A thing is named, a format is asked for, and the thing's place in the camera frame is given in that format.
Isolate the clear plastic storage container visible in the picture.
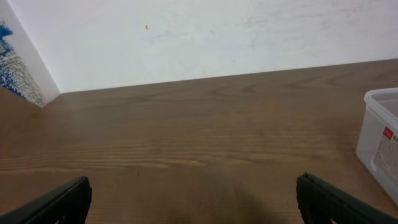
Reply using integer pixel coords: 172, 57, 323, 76
356, 88, 397, 203

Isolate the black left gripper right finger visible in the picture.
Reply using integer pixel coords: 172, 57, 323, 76
296, 173, 397, 224

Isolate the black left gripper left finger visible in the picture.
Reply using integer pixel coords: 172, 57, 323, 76
1, 176, 92, 224

